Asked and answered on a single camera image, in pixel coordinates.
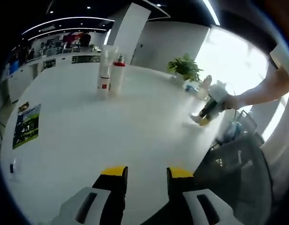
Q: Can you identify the green brochure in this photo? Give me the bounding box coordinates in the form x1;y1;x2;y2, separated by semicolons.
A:
12;104;41;150

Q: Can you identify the small clear packet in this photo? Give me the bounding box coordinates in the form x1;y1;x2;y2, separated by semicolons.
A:
8;157;23;182

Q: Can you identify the potted green plant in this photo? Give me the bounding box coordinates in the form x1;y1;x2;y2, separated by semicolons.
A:
167;53;204;82

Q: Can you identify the blue white packet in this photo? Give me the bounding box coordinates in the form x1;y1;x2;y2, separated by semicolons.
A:
184;82;199;94

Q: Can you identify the long white counter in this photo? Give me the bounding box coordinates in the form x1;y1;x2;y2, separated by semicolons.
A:
1;53;100;104

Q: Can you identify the mesh office chair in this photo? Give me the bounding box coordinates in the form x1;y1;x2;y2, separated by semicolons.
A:
195;133;275;225

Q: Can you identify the clear-capped skincare bottle red label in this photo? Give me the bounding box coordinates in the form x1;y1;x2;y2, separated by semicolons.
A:
97;70;110;101

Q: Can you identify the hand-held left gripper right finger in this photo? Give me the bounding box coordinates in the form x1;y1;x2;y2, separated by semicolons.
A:
167;166;235;225

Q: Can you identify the gold foil packet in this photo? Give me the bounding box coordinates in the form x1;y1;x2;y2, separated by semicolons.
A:
17;101;30;112

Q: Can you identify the clear plastic bottle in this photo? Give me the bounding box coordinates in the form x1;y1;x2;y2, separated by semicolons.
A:
198;75;213;101

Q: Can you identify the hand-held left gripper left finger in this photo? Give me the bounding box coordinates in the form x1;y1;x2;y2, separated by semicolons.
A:
74;165;129;225

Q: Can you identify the curved ceiling light strip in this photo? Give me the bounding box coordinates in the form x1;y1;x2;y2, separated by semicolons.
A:
202;0;221;26

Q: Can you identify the red wall display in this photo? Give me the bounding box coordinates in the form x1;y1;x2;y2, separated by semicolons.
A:
62;32;82;46

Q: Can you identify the tall white skincare tube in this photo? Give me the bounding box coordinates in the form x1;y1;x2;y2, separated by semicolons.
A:
100;45;119;79

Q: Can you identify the pump skincare bottle red collar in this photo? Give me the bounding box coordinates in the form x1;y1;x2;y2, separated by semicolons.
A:
108;53;127;95

